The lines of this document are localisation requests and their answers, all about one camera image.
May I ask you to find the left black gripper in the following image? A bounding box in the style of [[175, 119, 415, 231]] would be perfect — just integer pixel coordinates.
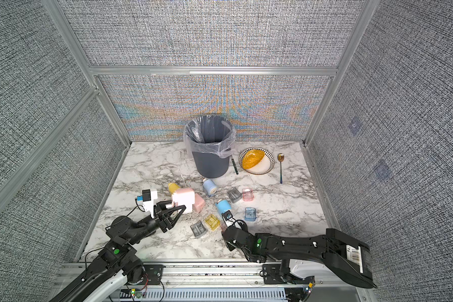
[[127, 199, 184, 247]]

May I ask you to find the pink pencil sharpener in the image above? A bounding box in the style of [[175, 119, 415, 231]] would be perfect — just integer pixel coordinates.
[[193, 193, 206, 213], [169, 188, 195, 213]]

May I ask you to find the yellow pencil sharpener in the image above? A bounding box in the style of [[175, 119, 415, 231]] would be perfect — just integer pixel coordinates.
[[168, 182, 181, 195]]

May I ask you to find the clear blue shavings tray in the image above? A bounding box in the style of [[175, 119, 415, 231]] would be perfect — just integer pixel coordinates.
[[244, 207, 257, 221]]

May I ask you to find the clear yellow shavings tray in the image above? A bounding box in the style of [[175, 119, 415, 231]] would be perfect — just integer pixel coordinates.
[[205, 214, 221, 231]]

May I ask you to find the bright blue pencil sharpener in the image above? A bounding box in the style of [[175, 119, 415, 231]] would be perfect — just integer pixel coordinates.
[[216, 200, 232, 217]]

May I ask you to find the clear grey shavings tray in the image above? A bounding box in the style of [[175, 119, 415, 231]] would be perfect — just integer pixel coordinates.
[[227, 188, 242, 203], [190, 221, 208, 238]]

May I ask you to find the light blue pencil sharpener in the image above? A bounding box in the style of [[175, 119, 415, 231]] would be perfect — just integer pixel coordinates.
[[203, 178, 218, 197]]

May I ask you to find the dark grey trash bin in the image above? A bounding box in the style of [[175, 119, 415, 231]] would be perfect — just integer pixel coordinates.
[[183, 115, 237, 179]]

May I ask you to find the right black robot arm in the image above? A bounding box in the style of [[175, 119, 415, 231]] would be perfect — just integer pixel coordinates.
[[222, 225, 377, 289]]

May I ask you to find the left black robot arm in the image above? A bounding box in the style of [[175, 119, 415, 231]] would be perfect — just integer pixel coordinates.
[[51, 201, 186, 301]]

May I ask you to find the dark green pen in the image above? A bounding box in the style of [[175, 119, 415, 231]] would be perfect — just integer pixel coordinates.
[[230, 156, 239, 175]]

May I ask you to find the yellow white patterned bowl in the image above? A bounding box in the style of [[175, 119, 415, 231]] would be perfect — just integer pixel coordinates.
[[239, 147, 275, 175]]

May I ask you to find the clear plastic bin liner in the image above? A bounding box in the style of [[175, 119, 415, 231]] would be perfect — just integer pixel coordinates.
[[183, 115, 237, 159]]

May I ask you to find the gold blue spoon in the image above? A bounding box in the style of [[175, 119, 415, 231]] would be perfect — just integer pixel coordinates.
[[278, 154, 284, 184]]

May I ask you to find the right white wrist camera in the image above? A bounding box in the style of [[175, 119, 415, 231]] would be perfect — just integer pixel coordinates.
[[221, 210, 235, 227]]

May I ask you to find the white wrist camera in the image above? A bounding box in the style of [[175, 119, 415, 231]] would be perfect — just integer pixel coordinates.
[[135, 190, 158, 218], [221, 210, 235, 227]]

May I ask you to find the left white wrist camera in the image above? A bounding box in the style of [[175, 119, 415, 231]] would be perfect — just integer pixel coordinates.
[[135, 190, 158, 218]]

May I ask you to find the aluminium front rail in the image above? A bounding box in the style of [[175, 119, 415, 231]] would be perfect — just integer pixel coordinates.
[[60, 260, 371, 291]]

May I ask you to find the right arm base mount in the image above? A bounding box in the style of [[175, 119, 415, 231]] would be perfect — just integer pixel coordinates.
[[259, 264, 315, 286]]

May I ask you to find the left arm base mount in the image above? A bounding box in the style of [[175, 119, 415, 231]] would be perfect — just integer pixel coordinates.
[[127, 264, 164, 286]]

